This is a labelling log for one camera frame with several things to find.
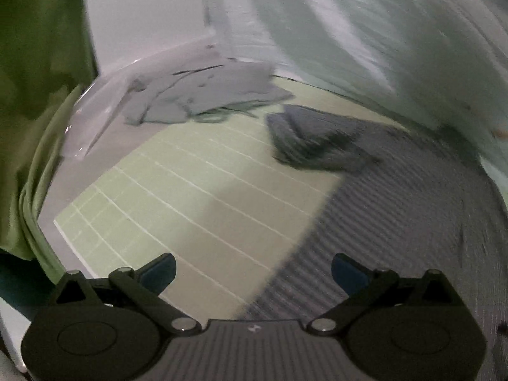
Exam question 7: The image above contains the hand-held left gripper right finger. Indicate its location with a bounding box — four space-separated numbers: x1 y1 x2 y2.
310 252 463 334

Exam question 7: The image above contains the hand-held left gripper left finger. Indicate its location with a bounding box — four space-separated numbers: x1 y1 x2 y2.
52 252 199 334

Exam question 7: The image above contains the green cloth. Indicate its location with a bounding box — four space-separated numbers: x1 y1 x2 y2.
0 0 99 284

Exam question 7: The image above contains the clear plastic sheet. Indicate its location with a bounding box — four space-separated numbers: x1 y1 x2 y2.
63 61 144 161

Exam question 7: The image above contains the plain grey shirt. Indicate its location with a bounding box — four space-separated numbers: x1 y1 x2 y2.
121 60 295 127

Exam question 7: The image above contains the pale blue printed blanket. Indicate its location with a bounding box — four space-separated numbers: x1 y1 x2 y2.
202 0 508 209

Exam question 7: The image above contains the green grid cutting mat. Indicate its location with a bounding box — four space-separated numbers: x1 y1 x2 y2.
53 77 407 320

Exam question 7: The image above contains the grey striped garment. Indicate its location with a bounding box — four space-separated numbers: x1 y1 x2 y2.
238 103 508 381

